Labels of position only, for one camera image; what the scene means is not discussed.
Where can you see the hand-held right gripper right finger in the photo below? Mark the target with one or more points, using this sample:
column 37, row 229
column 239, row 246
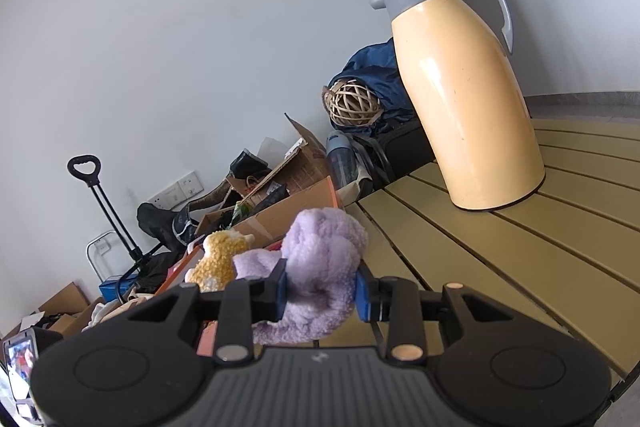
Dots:
column 361, row 299

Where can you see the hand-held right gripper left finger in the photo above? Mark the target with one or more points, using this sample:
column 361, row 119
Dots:
column 281, row 292

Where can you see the lilac plush toy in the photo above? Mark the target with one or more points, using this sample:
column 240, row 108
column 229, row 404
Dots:
column 320, row 257

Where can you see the yellow plush toy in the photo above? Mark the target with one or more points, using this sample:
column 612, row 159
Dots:
column 217, row 259

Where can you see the large plain cardboard box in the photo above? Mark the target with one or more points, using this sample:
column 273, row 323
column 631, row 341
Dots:
column 70, row 324

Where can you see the cardboard box with clothes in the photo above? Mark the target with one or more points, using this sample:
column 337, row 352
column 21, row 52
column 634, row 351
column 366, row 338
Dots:
column 65, row 299

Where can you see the red cardboard box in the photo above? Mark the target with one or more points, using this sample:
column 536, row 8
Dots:
column 300, row 202

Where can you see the open brown cardboard box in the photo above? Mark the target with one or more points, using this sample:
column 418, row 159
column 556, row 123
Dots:
column 305, row 172

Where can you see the blue box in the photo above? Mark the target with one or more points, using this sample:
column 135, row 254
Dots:
column 112, row 286

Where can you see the grey blue bottle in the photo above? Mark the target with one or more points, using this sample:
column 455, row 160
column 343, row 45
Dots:
column 341, row 159

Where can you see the black suitcase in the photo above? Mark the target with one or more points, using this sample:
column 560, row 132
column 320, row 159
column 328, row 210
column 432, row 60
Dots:
column 405, row 152

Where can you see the tan folding table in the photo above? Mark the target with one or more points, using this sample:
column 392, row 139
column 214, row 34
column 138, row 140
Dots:
column 525, row 257

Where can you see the black hand trolley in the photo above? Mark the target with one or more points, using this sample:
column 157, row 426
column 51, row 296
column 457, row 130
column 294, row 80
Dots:
column 107, row 207

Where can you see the rattan ball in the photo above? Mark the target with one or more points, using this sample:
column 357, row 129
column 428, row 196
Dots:
column 352, row 103

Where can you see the cream thermos jug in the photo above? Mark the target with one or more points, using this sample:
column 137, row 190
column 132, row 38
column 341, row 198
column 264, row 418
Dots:
column 465, row 107

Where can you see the white metal frame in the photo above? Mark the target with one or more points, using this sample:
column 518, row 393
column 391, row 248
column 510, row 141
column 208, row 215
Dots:
column 92, row 252

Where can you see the white wall sockets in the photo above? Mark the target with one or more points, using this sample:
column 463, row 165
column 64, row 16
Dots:
column 175, row 191

